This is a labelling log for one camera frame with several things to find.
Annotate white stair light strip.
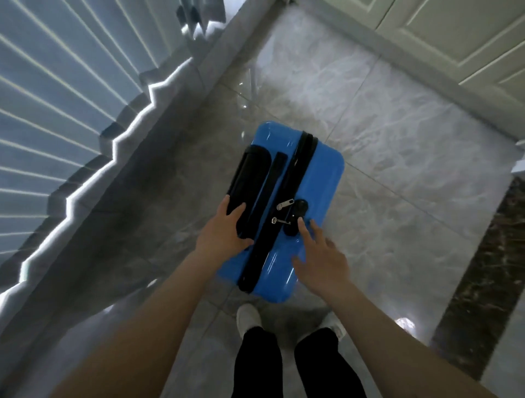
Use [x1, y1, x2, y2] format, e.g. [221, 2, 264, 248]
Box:
[0, 57, 194, 314]

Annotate person's left white shoe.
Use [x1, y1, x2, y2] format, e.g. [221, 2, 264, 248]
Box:
[236, 303, 263, 339]

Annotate grey staircase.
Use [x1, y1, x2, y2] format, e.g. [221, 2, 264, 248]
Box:
[0, 0, 232, 324]

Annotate person's right forearm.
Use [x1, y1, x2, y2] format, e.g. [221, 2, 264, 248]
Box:
[326, 283, 499, 398]

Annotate person's left hand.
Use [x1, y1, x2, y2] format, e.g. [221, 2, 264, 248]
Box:
[195, 195, 255, 263]

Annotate person's left forearm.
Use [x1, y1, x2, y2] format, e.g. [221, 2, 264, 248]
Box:
[49, 249, 224, 398]

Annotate person's right white shoe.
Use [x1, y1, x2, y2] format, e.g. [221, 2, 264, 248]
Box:
[319, 312, 348, 342]

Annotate person's leg black trousers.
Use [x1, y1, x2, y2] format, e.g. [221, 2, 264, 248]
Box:
[294, 327, 367, 398]
[231, 326, 284, 398]

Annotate person's left leg black trousers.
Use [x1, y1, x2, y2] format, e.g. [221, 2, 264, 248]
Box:
[231, 326, 284, 398]

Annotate person's right hand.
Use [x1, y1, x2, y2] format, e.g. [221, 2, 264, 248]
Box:
[291, 217, 352, 305]

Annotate person's white shoe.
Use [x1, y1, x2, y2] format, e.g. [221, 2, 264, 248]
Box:
[319, 312, 348, 342]
[236, 303, 263, 339]

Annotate blue hard-shell suitcase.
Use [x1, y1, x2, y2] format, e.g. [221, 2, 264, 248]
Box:
[216, 121, 345, 304]

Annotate person's right leg black trousers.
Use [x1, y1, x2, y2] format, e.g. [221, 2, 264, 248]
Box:
[294, 327, 367, 398]

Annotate white panelled door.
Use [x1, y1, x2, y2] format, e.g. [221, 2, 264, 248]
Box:
[336, 0, 525, 101]

